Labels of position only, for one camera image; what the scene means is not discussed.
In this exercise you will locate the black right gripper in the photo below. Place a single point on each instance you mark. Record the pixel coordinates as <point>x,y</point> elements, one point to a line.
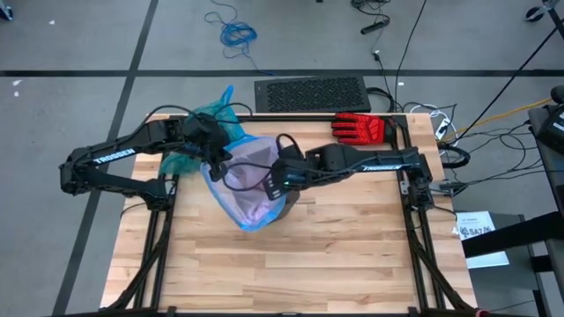
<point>288,174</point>

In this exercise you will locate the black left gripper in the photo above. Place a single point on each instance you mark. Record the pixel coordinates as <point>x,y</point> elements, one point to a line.
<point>205,136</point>

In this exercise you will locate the blue plastic trash bag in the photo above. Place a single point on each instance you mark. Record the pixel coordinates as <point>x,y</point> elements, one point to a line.
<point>194,160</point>

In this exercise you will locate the dark grey trash bin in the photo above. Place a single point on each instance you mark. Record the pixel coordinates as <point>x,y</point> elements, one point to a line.
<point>288,207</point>

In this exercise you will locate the pink plastic trash bag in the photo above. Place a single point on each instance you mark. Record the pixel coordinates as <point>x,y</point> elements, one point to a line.
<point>247,193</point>

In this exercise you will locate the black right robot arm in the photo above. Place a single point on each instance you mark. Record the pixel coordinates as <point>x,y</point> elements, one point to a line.
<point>379,163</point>

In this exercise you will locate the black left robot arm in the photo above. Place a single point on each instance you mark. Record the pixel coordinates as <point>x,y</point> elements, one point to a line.
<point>119,152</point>

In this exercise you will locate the black perforated computer case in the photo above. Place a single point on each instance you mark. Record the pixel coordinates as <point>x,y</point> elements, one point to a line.
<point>313,94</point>

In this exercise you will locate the red work glove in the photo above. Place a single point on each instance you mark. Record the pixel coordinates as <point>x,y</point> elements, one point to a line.
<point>359,128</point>

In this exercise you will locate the white power strip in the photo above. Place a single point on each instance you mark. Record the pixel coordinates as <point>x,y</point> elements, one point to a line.
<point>442,128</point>

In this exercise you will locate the white printed paper sheet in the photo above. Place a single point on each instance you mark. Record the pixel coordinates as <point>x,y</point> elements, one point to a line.
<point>478,222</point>

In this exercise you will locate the black side table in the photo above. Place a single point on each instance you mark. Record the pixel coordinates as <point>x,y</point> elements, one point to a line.
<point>529,233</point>

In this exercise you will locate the black wheeled stand base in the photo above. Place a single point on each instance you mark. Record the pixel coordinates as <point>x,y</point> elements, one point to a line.
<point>535,14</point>

